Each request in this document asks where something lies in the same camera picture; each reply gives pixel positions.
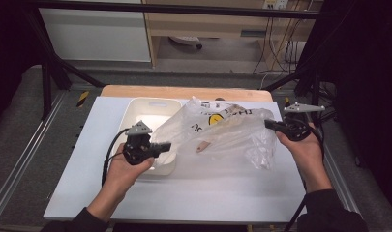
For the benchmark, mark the wooden board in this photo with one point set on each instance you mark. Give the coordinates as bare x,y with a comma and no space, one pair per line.
171,92

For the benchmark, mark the beige spoon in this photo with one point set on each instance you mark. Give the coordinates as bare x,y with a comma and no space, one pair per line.
205,146

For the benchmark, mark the person's right hand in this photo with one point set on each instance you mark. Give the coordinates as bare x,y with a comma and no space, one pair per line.
308,154

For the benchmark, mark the white cabinet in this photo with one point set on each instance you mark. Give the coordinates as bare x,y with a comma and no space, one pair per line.
93,35

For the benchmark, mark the black metal stand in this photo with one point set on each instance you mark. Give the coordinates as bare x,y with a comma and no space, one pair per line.
290,79
48,83

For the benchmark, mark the person's left hand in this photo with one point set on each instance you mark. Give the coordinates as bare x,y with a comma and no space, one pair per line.
126,174

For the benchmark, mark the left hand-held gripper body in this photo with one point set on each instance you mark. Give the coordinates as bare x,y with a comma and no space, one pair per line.
137,146

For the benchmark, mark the cream plastic bin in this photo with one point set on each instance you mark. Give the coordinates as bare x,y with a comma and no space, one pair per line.
151,111

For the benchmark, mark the yellow black tape marker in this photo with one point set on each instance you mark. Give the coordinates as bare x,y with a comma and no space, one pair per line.
286,101

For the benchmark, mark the black curtain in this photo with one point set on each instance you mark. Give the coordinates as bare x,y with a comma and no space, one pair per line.
364,80
9,48

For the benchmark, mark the black metal crossbar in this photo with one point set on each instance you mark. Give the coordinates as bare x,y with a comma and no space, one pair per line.
171,8

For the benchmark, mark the clear printed plastic bag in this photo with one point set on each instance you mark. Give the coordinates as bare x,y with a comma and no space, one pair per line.
235,141

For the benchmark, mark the white power strip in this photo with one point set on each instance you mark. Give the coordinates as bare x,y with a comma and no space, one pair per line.
185,41

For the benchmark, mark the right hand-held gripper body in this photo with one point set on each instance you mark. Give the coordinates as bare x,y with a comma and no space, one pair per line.
296,127

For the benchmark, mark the wooden desk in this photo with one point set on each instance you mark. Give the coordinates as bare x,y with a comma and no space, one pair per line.
216,25

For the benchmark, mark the wall outlet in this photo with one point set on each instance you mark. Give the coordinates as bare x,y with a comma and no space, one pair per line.
276,4

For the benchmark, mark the aluminium rail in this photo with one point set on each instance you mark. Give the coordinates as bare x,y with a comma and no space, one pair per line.
340,180
25,151

